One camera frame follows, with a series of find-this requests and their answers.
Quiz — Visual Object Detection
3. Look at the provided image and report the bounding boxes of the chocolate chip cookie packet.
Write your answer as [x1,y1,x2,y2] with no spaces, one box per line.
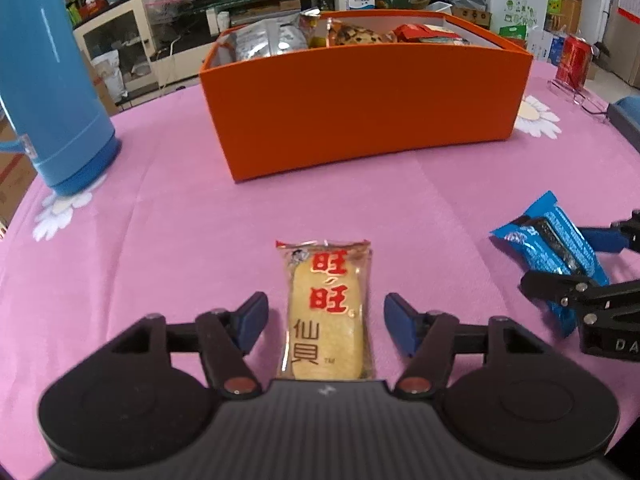
[327,19,398,47]

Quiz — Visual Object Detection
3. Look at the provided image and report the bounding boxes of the orange cardboard box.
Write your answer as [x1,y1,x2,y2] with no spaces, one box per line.
[199,9,535,184]

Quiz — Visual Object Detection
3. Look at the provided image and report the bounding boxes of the white glass-door cabinet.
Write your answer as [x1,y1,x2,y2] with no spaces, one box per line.
[72,0,161,106]

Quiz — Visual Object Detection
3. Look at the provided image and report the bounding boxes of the blue thermos flask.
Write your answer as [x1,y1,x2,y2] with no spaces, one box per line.
[0,0,122,197]

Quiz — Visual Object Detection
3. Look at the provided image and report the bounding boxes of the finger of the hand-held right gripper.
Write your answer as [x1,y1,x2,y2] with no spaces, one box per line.
[520,270,640,313]
[580,210,640,255]

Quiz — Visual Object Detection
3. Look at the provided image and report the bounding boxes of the silver foil snack packet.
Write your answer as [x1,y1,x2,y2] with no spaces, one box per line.
[234,12,311,63]

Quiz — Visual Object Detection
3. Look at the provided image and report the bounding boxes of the rice cracker packet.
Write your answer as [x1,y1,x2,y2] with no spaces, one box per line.
[275,239,376,381]

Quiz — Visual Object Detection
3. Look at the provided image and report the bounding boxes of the red soda can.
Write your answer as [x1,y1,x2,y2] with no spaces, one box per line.
[556,35,595,86]

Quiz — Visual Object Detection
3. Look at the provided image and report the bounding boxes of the blue and black snack packet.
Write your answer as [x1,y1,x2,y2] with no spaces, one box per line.
[489,191,611,338]

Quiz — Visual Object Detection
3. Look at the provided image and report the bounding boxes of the pink flowered tablecloth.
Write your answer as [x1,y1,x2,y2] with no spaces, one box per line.
[0,60,640,471]

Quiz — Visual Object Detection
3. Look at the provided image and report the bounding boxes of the eyeglasses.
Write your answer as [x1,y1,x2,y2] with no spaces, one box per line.
[547,77,613,123]

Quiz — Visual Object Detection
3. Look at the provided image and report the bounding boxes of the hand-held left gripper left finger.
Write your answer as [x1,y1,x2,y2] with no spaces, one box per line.
[107,291,270,401]

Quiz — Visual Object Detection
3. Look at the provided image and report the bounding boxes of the red snack packet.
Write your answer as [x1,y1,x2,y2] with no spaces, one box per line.
[392,22,471,46]

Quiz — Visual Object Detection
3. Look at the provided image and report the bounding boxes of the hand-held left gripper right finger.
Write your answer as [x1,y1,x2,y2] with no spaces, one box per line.
[384,292,546,396]

